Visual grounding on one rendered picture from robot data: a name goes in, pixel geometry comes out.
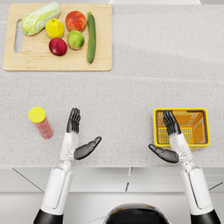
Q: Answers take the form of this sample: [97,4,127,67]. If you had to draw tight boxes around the yellow slatted basket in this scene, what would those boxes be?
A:
[153,108,211,152]

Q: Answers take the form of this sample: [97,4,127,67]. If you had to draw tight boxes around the red potato chip can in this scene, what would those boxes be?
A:
[28,106,54,140]

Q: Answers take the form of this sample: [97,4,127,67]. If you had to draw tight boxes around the dark round robot body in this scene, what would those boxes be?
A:
[102,203,171,224]

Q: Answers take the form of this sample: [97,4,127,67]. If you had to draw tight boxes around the wooden cutting board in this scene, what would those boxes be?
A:
[3,3,113,73]

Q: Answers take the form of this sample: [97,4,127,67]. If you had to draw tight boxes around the dark red apple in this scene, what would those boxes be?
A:
[48,38,68,57]

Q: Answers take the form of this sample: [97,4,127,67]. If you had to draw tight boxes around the green apple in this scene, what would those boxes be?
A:
[66,30,86,51]

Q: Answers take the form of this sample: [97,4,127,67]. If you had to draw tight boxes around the green cucumber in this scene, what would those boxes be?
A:
[86,11,97,65]

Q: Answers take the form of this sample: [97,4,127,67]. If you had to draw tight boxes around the yellow apple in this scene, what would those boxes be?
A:
[45,17,66,40]

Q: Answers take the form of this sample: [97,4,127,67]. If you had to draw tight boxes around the red peach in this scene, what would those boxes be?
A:
[65,10,88,32]

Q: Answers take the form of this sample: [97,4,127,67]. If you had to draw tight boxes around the napa cabbage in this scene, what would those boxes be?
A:
[20,1,62,37]

